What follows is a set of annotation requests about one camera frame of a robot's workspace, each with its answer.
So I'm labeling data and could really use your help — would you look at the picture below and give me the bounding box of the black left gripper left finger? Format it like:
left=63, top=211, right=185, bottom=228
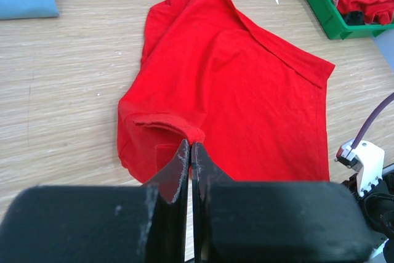
left=147, top=139, right=190, bottom=262

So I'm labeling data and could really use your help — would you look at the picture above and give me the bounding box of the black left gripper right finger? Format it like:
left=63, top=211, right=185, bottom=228
left=191, top=142, right=234, bottom=262

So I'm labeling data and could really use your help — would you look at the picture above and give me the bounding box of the red t shirt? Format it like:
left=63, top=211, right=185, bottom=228
left=117, top=0, right=334, bottom=183

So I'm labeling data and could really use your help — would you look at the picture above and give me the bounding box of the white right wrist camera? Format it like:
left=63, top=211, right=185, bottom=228
left=336, top=139, right=385, bottom=198

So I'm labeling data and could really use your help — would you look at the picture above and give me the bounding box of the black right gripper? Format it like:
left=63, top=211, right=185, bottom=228
left=342, top=172, right=393, bottom=238

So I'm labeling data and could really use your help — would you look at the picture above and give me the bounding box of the green plastic bin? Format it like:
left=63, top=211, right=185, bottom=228
left=306, top=0, right=393, bottom=40

